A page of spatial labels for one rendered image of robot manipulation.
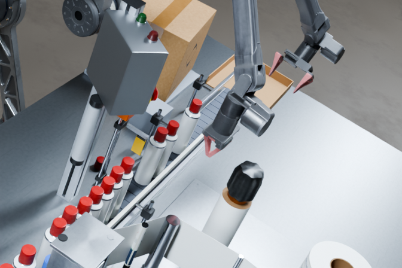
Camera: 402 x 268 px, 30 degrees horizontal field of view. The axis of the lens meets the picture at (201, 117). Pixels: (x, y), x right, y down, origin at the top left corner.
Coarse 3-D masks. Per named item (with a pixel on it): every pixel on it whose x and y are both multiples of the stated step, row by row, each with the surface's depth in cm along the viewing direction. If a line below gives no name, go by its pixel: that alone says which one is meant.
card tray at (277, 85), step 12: (228, 60) 300; (216, 72) 293; (228, 72) 299; (276, 72) 306; (216, 84) 289; (228, 84) 292; (276, 84) 305; (288, 84) 306; (264, 96) 295; (276, 96) 298
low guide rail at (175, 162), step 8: (200, 136) 247; (192, 144) 242; (184, 152) 237; (176, 160) 233; (168, 168) 229; (160, 176) 224; (152, 184) 220; (144, 192) 217; (136, 200) 213; (128, 208) 209; (120, 216) 206; (112, 224) 203
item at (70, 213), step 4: (68, 208) 178; (72, 208) 178; (76, 208) 179; (64, 212) 177; (68, 212) 177; (72, 212) 177; (76, 212) 178; (60, 216) 181; (64, 216) 178; (68, 216) 177; (72, 216) 177; (76, 216) 178; (68, 220) 178; (72, 220) 178; (68, 224) 179
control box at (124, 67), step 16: (112, 16) 175; (128, 16) 178; (112, 32) 174; (128, 32) 172; (144, 32) 175; (96, 48) 181; (112, 48) 174; (128, 48) 168; (144, 48) 169; (160, 48) 172; (96, 64) 182; (112, 64) 174; (128, 64) 168; (144, 64) 170; (160, 64) 173; (96, 80) 182; (112, 80) 175; (128, 80) 172; (144, 80) 174; (112, 96) 175; (128, 96) 175; (144, 96) 178; (112, 112) 177; (128, 112) 179
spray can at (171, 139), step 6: (174, 120) 219; (168, 126) 218; (174, 126) 217; (168, 132) 218; (174, 132) 218; (168, 138) 219; (174, 138) 219; (168, 144) 220; (174, 144) 221; (168, 150) 221; (162, 156) 222; (168, 156) 223; (162, 162) 224; (156, 168) 225; (162, 168) 226; (156, 174) 227
